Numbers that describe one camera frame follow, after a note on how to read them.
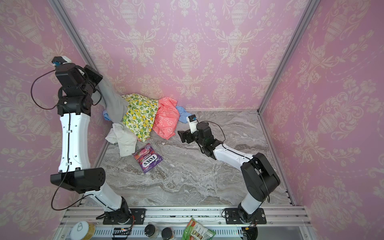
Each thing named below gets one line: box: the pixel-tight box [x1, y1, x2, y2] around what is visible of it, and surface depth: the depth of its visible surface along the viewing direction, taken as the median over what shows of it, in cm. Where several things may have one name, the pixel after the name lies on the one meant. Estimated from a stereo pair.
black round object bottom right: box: [241, 226, 259, 240], surface depth 73 cm
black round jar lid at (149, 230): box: [144, 224, 155, 237], surface depth 64 cm
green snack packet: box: [181, 218, 216, 240], surface depth 69 cm
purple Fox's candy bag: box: [131, 143, 164, 174], surface depth 94 cm
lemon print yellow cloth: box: [121, 93, 159, 143], surface depth 102 cm
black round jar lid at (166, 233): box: [161, 227, 172, 240], surface depth 63 cm
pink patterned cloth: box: [152, 96, 180, 140], surface depth 109 cm
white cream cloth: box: [105, 122, 138, 157], surface depth 102 cm
